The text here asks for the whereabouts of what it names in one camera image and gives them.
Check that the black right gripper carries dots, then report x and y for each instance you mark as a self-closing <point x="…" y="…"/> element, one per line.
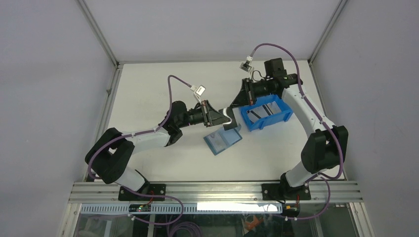
<point x="244" y="98"/>

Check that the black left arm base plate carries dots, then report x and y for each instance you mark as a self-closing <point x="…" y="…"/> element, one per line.
<point x="154" y="189"/>

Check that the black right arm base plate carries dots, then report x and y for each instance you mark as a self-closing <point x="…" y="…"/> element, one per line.
<point x="278" y="191"/>

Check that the teal leather card holder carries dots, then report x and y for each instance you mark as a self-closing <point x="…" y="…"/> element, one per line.
<point x="230" y="138"/>

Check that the aluminium left frame post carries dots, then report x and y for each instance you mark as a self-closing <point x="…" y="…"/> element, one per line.
<point x="97" y="31"/>

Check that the aluminium right frame post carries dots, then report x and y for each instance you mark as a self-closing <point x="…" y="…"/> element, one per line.
<point x="327" y="30"/>

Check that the orange object under table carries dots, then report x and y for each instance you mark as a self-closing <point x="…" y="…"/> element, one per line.
<point x="250" y="222"/>

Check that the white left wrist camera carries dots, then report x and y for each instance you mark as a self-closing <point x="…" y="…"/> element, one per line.
<point x="197" y="92"/>

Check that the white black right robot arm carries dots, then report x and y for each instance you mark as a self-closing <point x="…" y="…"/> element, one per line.
<point x="326" y="143"/>

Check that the striped credit card in bin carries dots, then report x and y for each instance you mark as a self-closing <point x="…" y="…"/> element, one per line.
<point x="263" y="111"/>

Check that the small green circuit board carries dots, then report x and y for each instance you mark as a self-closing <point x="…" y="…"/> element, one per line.
<point x="139" y="208"/>

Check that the aluminium front frame rail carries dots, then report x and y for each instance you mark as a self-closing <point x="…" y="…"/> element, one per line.
<point x="191" y="192"/>

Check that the white magnetic stripe card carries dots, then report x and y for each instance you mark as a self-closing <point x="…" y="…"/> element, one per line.
<point x="217" y="142"/>

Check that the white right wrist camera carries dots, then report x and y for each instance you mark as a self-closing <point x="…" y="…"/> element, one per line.
<point x="247" y="67"/>

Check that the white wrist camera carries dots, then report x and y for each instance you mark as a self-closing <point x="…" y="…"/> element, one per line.
<point x="197" y="92"/>
<point x="247" y="67"/>

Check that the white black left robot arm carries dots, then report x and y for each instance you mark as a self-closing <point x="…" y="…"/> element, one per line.
<point x="110" y="155"/>

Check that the blue plastic bin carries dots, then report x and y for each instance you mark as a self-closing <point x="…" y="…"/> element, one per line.
<point x="284" y="116"/>

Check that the white slotted cable duct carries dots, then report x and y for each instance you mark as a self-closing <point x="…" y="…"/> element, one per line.
<point x="192" y="208"/>

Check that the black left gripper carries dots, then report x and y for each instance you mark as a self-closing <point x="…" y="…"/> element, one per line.
<point x="212" y="117"/>

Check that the aluminium frame post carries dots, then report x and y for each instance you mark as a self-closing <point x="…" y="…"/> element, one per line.
<point x="97" y="31"/>
<point x="327" y="30"/>

